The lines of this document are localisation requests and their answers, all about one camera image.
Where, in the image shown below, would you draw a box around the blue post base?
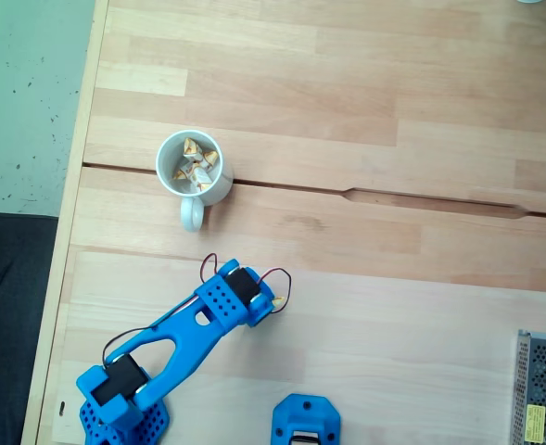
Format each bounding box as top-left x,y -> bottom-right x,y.
271,393 -> 342,445

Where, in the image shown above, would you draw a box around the white mug with black print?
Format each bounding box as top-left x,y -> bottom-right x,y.
155,129 -> 235,233

